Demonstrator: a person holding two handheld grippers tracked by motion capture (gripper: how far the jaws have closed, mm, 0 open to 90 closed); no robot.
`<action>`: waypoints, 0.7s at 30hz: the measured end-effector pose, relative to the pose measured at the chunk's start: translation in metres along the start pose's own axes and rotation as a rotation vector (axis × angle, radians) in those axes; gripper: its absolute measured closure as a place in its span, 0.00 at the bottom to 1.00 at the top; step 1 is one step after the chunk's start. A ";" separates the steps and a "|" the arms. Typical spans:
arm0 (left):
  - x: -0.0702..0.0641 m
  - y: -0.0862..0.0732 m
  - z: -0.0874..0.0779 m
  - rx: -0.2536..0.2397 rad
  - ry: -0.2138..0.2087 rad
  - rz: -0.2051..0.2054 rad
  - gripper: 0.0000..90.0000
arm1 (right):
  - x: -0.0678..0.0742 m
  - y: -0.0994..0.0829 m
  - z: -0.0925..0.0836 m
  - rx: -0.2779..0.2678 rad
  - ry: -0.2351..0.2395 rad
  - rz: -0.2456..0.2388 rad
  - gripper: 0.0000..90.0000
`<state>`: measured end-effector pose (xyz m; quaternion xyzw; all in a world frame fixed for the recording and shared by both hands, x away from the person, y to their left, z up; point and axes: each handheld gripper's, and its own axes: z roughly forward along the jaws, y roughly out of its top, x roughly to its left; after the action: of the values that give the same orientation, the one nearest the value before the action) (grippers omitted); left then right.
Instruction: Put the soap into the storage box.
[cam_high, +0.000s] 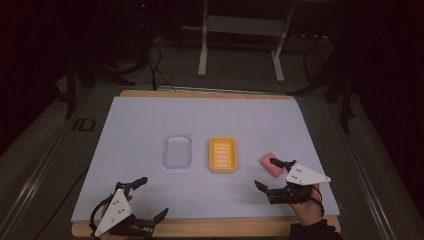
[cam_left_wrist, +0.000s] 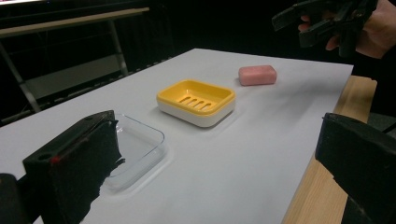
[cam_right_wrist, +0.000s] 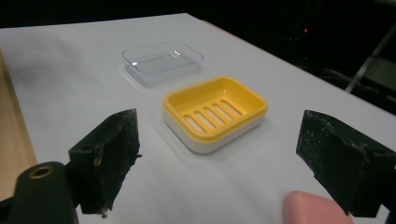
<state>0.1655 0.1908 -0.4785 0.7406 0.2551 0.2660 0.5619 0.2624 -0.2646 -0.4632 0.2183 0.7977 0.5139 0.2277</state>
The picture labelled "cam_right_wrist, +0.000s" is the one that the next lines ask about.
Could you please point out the pink soap bar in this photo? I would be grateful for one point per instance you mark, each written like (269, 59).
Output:
(314, 210)

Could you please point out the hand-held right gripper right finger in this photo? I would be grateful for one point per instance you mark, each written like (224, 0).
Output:
(342, 161)

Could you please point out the yellow and white soap dish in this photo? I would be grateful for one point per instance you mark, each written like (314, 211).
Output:
(214, 112)

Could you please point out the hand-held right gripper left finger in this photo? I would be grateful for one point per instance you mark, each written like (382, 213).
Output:
(107, 155)

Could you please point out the clear plastic soap dish lid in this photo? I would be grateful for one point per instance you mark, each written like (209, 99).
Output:
(162, 62)

